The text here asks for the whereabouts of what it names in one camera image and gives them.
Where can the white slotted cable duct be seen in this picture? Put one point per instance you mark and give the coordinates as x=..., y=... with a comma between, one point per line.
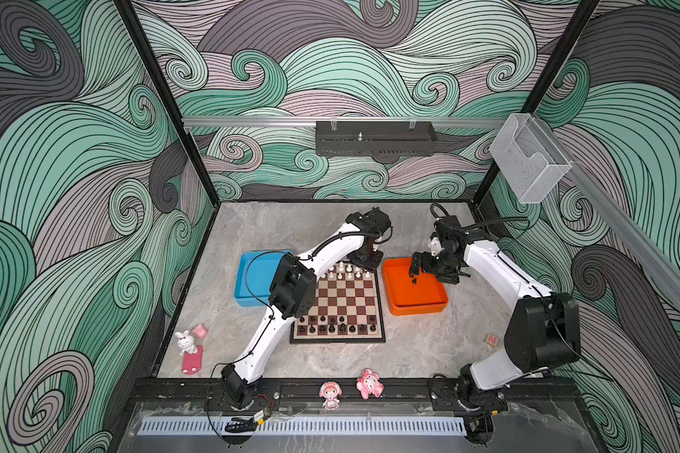
x=309, y=425

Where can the black perforated wall shelf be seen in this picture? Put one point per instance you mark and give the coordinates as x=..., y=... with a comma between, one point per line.
x=384, y=142

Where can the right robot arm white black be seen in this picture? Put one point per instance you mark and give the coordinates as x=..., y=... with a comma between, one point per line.
x=543, y=332

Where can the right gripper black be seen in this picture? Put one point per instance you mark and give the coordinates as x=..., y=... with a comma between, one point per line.
x=426, y=267

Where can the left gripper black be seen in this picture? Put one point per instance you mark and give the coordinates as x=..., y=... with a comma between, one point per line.
x=372, y=266

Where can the clear acrylic wall holder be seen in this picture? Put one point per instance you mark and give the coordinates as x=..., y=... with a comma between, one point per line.
x=530, y=157

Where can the orange plastic tray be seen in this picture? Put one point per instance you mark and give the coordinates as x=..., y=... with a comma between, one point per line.
x=422, y=294

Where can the aluminium rail right wall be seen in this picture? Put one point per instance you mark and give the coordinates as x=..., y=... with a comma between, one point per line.
x=639, y=202

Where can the white bunny figurine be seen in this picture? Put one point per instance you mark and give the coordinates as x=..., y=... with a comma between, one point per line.
x=186, y=343

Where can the folding chessboard brown cream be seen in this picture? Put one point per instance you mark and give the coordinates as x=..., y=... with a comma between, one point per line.
x=348, y=309

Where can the pink pig plush figurine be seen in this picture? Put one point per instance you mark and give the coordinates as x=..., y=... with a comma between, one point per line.
x=369, y=384

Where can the small pink cube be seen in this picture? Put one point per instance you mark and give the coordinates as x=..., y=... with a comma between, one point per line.
x=200, y=331

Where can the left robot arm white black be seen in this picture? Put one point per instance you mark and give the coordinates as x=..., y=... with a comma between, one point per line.
x=292, y=294

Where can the small pink block right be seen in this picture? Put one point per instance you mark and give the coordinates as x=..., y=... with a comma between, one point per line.
x=491, y=340

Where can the aluminium rail back wall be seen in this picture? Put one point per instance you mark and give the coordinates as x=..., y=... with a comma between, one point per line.
x=264, y=121

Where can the aluminium rail wall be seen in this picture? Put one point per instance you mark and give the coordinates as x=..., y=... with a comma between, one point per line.
x=264, y=121
x=639, y=202

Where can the pink flat phone toy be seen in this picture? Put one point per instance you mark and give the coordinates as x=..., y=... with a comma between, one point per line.
x=192, y=362

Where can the pink hooded doll figurine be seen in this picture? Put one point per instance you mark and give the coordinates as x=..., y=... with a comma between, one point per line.
x=330, y=391

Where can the blue plastic tray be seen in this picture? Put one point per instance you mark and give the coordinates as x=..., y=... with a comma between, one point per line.
x=254, y=276

